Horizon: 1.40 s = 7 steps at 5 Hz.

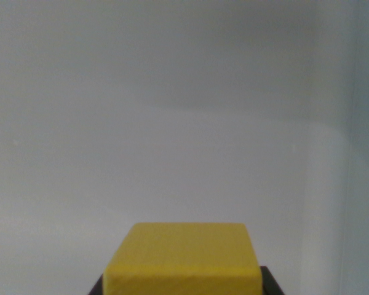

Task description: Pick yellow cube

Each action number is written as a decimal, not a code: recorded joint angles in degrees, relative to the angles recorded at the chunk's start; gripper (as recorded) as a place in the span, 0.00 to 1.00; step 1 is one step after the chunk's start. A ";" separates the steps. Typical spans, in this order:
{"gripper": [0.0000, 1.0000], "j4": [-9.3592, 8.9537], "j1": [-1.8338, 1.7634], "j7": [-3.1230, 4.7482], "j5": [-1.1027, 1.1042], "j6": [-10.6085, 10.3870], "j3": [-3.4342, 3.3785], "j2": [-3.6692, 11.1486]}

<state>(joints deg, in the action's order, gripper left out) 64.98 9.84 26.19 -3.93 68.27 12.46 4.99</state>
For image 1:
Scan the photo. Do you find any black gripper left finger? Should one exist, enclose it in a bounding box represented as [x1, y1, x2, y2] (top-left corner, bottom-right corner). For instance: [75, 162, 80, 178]
[87, 274, 105, 295]

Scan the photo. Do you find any grey plastic bin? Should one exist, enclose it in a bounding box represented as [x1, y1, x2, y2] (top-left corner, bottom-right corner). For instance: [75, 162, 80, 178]
[0, 0, 369, 295]

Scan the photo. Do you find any yellow cube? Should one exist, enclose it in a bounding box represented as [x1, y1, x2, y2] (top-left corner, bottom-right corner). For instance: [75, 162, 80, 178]
[103, 222, 263, 295]

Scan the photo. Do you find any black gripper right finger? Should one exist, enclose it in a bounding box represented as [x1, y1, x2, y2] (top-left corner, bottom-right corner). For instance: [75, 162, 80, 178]
[260, 265, 285, 295]

